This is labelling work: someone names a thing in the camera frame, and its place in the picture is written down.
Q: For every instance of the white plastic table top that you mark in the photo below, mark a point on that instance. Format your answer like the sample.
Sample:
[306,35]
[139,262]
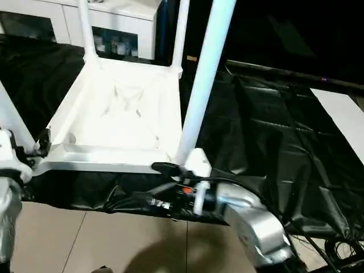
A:
[114,108]

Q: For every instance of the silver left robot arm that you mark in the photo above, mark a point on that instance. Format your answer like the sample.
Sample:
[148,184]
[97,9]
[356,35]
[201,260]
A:
[7,222]

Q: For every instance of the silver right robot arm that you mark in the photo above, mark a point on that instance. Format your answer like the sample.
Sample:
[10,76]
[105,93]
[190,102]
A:
[253,219]

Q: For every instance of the black mat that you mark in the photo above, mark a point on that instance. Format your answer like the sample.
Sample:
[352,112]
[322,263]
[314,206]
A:
[273,131]

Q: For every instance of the white cabinet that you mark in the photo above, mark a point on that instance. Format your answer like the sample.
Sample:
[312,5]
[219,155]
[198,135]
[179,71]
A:
[85,20]

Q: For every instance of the white flat board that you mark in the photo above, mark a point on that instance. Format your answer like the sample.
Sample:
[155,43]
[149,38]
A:
[344,116]

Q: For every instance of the large black furniture piece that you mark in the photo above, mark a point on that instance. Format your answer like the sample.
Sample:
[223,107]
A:
[284,28]

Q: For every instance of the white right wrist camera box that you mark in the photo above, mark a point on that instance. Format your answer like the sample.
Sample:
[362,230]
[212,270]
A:
[196,170]

